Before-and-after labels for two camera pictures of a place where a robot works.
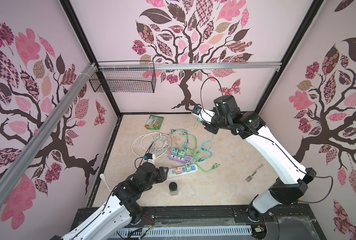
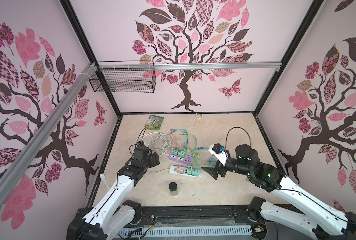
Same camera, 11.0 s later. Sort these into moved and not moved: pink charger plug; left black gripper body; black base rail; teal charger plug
Moved: left black gripper body
Not moved: pink charger plug; teal charger plug; black base rail
